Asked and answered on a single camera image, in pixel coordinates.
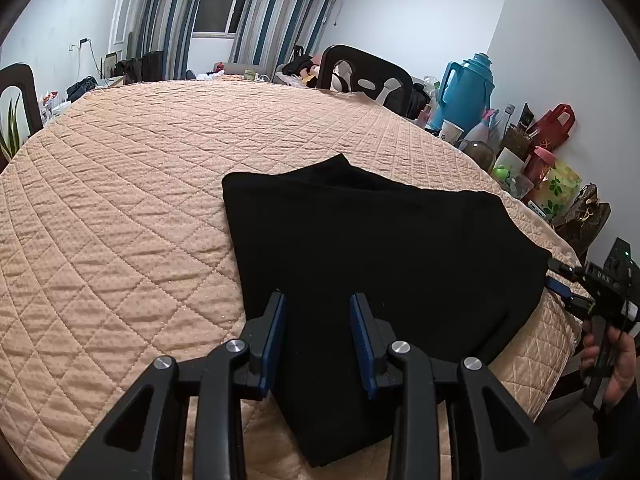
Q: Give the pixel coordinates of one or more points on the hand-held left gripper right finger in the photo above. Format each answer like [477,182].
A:
[361,345]

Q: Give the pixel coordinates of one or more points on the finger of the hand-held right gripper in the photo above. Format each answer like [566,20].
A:
[562,290]
[570,271]

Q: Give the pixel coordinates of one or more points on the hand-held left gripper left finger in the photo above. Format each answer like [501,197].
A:
[274,345]

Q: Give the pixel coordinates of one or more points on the black pants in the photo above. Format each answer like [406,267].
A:
[400,250]

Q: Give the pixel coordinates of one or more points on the person's right forearm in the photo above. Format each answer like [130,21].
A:
[620,430]

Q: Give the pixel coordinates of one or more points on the person's right hand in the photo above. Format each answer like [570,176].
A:
[622,365]

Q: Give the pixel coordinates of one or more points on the brown patterned handbag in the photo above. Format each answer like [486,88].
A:
[582,220]

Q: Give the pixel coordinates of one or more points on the leaf print bag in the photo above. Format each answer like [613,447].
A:
[557,190]

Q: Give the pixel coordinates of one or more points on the pink tumbler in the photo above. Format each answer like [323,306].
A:
[537,165]

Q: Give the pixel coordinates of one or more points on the green toy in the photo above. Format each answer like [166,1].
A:
[502,174]

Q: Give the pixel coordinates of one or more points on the white box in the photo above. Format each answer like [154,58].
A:
[507,160]

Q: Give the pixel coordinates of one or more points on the wicker basket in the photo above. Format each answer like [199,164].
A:
[516,140]

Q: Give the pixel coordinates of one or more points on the red gift bag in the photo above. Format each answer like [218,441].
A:
[552,127]

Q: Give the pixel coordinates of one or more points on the glass jar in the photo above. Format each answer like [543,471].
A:
[477,155]

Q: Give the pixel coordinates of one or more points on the white pink bottle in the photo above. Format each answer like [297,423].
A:
[482,130]

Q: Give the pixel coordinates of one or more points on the white paper cup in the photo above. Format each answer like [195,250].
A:
[450,133]

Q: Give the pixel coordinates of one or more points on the peach quilted blanket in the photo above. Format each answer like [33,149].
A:
[125,210]

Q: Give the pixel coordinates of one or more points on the blue thermos jug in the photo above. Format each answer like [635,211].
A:
[465,95]

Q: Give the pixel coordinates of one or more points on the pile of plush toys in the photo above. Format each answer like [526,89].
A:
[300,67]

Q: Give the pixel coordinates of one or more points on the dark wooden chair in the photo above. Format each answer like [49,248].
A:
[350,57]
[27,90]

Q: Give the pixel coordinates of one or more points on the black bag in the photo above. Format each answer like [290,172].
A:
[81,89]

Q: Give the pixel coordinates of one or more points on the striped curtain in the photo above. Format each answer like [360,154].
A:
[165,20]
[285,15]

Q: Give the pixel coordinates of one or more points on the green potted plant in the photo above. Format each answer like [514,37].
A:
[12,135]

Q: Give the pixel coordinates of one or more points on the window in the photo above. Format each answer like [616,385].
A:
[222,2]

